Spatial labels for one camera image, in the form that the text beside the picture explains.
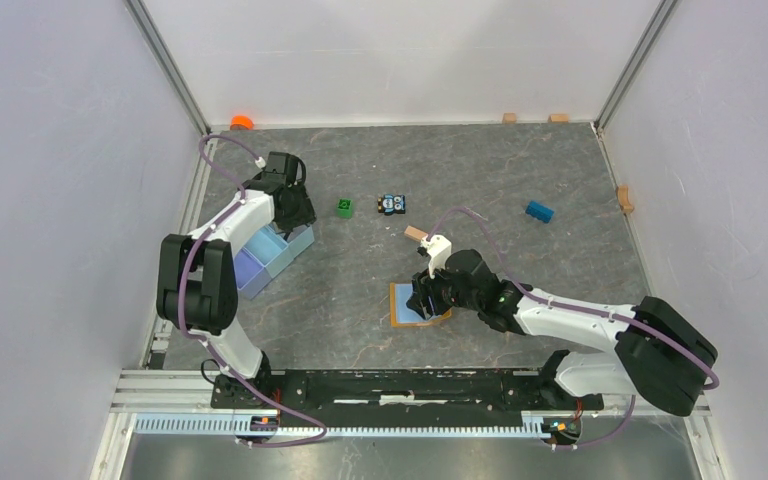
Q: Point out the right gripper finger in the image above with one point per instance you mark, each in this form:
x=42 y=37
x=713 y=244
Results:
x=419 y=300
x=437 y=301

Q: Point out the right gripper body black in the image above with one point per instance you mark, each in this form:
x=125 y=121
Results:
x=458 y=298

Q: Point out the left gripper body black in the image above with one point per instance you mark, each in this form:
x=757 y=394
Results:
x=302 y=211

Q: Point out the orange card holder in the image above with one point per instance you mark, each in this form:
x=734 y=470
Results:
x=404 y=314

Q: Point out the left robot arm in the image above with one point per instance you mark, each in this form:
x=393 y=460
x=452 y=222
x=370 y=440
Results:
x=197 y=284

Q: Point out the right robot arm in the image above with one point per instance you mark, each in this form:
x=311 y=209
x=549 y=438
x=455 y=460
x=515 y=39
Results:
x=648 y=349

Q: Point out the green toy brick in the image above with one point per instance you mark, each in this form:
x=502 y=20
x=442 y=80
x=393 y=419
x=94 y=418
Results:
x=344 y=208

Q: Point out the orange round cap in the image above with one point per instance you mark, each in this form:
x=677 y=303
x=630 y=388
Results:
x=241 y=122

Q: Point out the blue three-compartment tray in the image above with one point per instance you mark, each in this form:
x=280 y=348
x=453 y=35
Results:
x=266 y=255

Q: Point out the blue toy brick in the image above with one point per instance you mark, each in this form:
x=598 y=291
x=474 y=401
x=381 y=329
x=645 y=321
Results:
x=539 y=211

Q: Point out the small toy car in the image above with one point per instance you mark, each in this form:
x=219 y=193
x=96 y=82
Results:
x=390 y=204

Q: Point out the curved wooden piece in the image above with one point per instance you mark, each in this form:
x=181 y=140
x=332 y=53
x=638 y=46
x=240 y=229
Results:
x=624 y=199

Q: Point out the small wooden block right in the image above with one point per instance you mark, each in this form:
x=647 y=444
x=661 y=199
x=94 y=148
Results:
x=558 y=118

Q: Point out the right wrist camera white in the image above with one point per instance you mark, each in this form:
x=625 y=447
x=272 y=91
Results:
x=438 y=249

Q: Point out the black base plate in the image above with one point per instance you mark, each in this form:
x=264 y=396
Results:
x=416 y=397

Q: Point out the aluminium frame rail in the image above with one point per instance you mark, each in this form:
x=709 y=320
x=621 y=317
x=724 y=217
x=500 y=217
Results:
x=161 y=391

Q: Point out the light blue cable duct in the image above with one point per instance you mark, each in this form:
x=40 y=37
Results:
x=248 y=425

